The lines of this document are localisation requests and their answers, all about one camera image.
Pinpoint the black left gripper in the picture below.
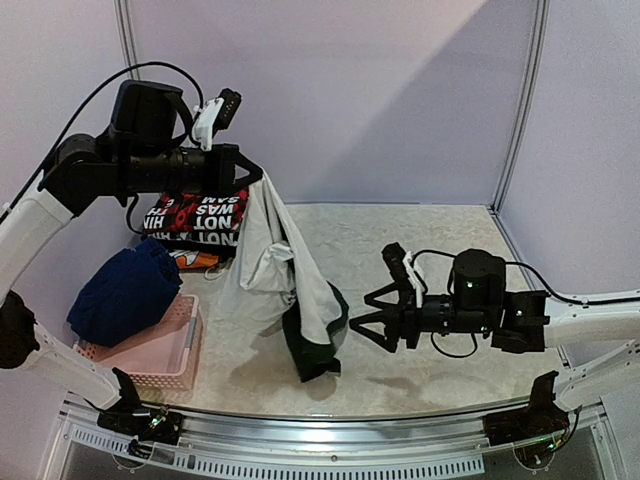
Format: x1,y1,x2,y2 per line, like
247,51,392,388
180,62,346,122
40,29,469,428
120,139,264,195

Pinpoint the red black plaid shirt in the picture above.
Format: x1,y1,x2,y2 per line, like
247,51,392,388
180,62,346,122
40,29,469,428
142,188,249,235

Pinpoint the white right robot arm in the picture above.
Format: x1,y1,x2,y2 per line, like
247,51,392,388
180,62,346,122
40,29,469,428
349,281,639,354

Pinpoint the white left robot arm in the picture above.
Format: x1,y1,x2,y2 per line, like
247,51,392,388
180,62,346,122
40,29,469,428
1,134,263,434

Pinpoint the pink plastic laundry basket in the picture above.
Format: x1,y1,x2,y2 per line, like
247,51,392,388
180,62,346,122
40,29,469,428
74,295,203,391

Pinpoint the black white checkered folded shirt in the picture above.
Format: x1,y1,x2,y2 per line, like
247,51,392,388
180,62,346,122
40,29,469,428
142,228,239,258

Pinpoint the dark green garment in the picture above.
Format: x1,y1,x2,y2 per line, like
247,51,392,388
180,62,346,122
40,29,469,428
282,283,349,383

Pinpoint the orange white folded garment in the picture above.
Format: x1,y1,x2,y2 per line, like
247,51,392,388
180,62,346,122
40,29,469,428
168,250,220,271

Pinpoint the navy blue garment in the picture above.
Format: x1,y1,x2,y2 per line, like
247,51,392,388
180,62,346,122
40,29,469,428
67,238,182,347

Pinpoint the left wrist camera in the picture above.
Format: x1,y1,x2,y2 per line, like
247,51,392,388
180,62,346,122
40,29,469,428
190,88,242,151

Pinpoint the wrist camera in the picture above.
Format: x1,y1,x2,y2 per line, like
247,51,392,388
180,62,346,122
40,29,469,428
381,242,509,314
190,88,242,151

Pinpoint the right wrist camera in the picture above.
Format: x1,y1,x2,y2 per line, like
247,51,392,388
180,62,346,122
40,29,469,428
381,242,509,314

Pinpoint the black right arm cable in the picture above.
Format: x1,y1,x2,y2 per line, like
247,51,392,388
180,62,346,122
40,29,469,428
414,249,640,359

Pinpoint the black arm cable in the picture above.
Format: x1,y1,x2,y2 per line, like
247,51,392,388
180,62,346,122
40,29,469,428
414,249,640,359
0,60,206,236

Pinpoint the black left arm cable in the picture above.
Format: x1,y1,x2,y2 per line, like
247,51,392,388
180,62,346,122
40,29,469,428
0,60,206,236

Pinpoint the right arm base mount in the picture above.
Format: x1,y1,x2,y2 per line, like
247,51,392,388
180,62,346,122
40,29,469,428
482,403,583,469

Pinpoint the left aluminium frame post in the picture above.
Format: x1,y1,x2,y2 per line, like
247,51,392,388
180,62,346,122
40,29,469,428
113,0,139,67

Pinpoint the aluminium frame post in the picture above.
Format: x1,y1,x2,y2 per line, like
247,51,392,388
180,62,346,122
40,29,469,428
489,0,550,217
113,0,139,67

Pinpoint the aluminium front rail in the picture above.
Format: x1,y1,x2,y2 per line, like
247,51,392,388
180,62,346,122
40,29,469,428
42,395,631,479

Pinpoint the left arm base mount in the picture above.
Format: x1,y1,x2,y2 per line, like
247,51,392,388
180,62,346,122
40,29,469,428
97,406,185,460

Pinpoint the right aluminium frame post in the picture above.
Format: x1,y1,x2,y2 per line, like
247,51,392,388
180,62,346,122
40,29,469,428
489,0,550,217

